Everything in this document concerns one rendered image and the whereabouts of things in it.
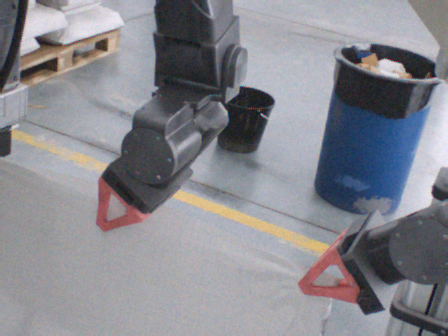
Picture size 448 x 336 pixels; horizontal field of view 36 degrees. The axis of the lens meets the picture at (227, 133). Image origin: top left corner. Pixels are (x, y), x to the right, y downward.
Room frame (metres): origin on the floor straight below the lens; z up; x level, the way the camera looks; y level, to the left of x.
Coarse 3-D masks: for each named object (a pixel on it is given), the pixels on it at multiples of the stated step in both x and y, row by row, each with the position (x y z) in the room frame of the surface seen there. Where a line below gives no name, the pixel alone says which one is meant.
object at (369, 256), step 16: (368, 224) 0.61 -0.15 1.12; (384, 224) 0.60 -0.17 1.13; (368, 240) 0.59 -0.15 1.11; (384, 240) 0.58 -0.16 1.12; (352, 256) 0.55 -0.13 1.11; (368, 256) 0.57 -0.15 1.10; (384, 256) 0.57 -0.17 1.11; (352, 272) 0.55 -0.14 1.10; (368, 272) 0.56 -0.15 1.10; (384, 272) 0.56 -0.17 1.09; (368, 288) 0.55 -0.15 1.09; (384, 288) 0.56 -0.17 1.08; (368, 304) 0.54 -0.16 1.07; (384, 304) 0.54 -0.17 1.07
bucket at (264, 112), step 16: (240, 96) 3.32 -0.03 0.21; (256, 96) 3.31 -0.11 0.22; (240, 112) 3.05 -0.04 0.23; (256, 112) 3.05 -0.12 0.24; (224, 128) 3.09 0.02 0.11; (240, 128) 3.06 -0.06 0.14; (256, 128) 3.08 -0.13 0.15; (224, 144) 3.10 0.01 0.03; (240, 144) 3.07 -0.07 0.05; (256, 144) 3.12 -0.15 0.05
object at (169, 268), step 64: (0, 192) 0.74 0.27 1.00; (64, 192) 0.70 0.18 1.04; (0, 256) 0.74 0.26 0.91; (64, 256) 0.70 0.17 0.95; (128, 256) 0.67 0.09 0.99; (192, 256) 0.65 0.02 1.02; (256, 256) 0.64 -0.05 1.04; (0, 320) 0.71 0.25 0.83; (64, 320) 0.70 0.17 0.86; (128, 320) 0.66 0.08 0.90; (192, 320) 0.65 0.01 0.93; (256, 320) 0.63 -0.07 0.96; (320, 320) 0.61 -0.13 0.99
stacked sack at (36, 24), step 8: (32, 8) 3.66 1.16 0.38; (40, 8) 3.72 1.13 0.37; (48, 8) 3.75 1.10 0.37; (32, 16) 3.54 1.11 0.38; (40, 16) 3.58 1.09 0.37; (48, 16) 3.63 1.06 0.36; (56, 16) 3.68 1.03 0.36; (64, 16) 3.73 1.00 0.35; (32, 24) 3.48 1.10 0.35; (40, 24) 3.54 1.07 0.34; (48, 24) 3.60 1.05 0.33; (56, 24) 3.67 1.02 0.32; (64, 24) 3.75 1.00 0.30; (24, 32) 3.42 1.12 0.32; (32, 32) 3.48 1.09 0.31; (40, 32) 3.53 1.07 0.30; (48, 32) 3.62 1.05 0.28; (24, 40) 3.44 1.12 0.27
